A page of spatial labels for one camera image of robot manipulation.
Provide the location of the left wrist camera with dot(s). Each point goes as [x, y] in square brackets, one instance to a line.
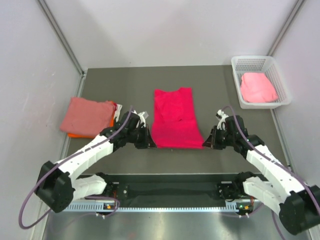
[142, 119]

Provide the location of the slotted grey cable duct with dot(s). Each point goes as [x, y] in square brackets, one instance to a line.
[106, 207]

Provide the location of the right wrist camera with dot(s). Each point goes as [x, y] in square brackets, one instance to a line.
[221, 116]

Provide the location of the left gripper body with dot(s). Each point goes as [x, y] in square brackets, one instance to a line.
[139, 137]

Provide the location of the folded orange t shirt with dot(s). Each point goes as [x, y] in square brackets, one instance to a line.
[110, 125]

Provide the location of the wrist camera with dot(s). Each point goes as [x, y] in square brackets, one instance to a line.
[221, 116]
[142, 119]

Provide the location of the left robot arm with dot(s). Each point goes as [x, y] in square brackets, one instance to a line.
[59, 183]

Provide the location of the folded salmon t shirt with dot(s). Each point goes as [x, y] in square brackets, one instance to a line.
[85, 116]

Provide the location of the light pink t shirt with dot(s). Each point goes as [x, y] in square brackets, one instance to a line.
[256, 88]

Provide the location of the white plastic basket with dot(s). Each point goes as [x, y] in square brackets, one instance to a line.
[261, 64]

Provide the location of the magenta t shirt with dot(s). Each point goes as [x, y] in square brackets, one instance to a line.
[175, 124]

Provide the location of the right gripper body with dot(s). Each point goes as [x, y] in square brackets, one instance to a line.
[222, 138]

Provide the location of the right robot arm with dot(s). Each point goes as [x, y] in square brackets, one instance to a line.
[285, 194]

